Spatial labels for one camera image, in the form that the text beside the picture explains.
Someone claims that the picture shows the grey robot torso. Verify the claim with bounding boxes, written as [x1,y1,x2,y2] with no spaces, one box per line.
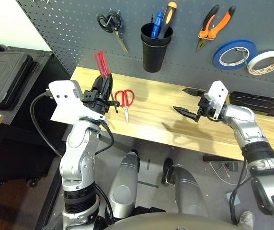
[108,211,243,230]

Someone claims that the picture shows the black plastic cup holder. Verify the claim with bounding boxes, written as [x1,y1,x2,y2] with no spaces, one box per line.
[140,23,174,73]

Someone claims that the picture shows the black power adapter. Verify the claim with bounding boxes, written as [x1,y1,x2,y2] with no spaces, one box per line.
[225,161,239,172]

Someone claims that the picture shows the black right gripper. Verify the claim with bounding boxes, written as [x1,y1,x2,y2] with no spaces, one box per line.
[172,88,216,123]

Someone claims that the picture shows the white floor cables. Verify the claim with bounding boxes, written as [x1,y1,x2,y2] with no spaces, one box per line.
[208,160,248,185]

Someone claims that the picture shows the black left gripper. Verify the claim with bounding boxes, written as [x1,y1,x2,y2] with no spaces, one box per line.
[82,73,121,114]

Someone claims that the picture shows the blue tape roll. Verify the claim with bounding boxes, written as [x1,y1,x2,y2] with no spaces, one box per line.
[212,39,258,71]

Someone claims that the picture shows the worn grey sneaker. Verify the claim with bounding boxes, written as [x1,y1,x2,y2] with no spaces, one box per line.
[238,210,256,230]

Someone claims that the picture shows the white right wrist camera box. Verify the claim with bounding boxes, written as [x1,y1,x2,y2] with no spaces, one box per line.
[202,80,230,120]

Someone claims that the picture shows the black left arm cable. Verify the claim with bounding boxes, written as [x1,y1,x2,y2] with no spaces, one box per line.
[30,92,67,159]

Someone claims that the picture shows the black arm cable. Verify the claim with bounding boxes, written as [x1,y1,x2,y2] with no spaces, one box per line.
[228,160,251,225]
[30,92,67,159]

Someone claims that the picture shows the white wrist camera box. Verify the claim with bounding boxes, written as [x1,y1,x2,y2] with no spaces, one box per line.
[47,80,108,121]
[202,80,230,120]

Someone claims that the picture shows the black table leg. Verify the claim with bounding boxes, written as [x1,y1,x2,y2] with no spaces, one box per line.
[202,153,243,164]

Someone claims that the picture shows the silver right robot leg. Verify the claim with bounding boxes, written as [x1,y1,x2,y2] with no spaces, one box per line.
[161,157,210,218]

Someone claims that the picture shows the orange black screwdriver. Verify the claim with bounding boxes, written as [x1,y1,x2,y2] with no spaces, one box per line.
[157,0,178,39]

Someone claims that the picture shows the black cabinet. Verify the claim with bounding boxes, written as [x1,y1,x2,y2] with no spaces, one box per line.
[0,44,73,193]

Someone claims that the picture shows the silver robot leg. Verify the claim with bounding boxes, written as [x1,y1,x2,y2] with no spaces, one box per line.
[109,149,141,220]
[161,157,210,218]

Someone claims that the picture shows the orange black needle-nose pliers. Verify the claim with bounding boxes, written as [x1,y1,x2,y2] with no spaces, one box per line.
[194,4,237,53]

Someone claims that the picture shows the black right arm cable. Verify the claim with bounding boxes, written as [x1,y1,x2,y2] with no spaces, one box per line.
[228,160,251,225]

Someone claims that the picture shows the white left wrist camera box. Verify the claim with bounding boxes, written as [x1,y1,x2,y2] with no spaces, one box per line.
[47,80,108,121]

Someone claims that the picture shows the blue-handled screwdriver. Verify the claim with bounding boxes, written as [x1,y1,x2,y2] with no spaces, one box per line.
[150,11,165,39]

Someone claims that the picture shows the red-handled scissors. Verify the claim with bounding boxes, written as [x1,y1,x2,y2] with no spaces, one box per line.
[114,89,136,124]

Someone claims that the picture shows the silver left robot leg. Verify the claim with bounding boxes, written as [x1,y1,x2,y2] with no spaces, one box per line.
[109,149,141,220]

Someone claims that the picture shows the black flat tool case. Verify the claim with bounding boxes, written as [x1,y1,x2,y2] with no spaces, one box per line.
[228,91,274,117]

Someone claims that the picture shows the white tape roll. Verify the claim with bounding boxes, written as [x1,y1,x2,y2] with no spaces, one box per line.
[246,50,274,76]

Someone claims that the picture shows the black-handled scissors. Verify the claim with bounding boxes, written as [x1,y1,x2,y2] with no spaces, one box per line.
[96,8,130,55]

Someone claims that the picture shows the red-handled screwdriver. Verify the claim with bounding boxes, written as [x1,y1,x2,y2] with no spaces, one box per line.
[93,50,119,114]

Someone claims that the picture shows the black hard carrying case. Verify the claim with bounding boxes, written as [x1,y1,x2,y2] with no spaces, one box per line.
[0,43,36,110]

